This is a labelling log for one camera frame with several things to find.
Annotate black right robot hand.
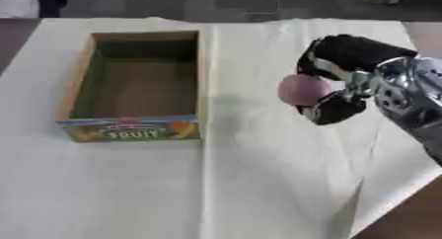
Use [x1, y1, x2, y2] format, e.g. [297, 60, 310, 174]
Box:
[293, 34, 420, 126]

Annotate pink round toy fruit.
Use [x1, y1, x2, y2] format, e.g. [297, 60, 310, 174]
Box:
[276, 73, 335, 107]

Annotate open tan cardboard box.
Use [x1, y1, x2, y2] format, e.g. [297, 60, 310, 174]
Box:
[53, 30, 204, 143]

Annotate person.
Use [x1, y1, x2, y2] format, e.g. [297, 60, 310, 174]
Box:
[31, 0, 69, 19]

